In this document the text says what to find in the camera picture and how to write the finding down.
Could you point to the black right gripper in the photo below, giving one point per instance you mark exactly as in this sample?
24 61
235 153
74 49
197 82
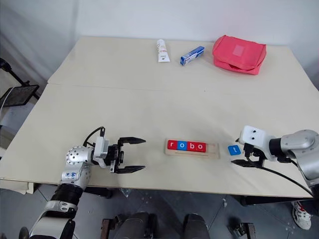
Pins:
248 149

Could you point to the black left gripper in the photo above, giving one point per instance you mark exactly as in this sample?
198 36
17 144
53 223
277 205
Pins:
115 155

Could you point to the blue letter t block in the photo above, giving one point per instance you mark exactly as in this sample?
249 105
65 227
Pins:
234 150

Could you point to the red letter o block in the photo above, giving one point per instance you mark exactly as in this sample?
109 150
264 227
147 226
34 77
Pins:
201 147

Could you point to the red letter r block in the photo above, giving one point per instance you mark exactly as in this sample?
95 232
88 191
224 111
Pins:
172 145

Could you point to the red letter b block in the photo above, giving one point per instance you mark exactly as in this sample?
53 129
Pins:
191 146

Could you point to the blue letter o block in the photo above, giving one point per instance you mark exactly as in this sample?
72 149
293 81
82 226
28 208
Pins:
182 146

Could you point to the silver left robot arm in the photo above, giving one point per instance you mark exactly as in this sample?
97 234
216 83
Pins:
74 161

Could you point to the wooden letter tray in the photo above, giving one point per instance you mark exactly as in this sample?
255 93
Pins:
211 150

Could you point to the dark rounded shape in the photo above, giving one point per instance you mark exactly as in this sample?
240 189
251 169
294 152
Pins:
195 226
135 225

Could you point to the white red sneaker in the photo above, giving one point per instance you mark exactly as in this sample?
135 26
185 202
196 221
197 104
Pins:
302 215

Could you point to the red fabric pouch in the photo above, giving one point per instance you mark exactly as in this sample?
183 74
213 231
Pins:
236 53

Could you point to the blue white toothpaste box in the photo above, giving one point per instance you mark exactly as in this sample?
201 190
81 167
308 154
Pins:
192 56

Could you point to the white cream tube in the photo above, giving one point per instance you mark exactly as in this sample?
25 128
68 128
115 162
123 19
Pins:
162 51

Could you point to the black tablet on stand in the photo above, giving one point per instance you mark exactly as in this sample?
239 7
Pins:
21 95

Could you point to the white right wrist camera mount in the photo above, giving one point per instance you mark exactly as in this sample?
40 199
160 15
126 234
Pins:
254 135

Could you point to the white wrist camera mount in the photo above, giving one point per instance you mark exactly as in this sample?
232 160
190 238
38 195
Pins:
101 149
254 135

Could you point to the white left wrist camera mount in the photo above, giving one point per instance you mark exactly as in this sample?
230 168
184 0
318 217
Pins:
101 149

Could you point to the black table frame bar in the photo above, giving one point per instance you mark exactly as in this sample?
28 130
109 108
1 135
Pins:
98 192
274 200

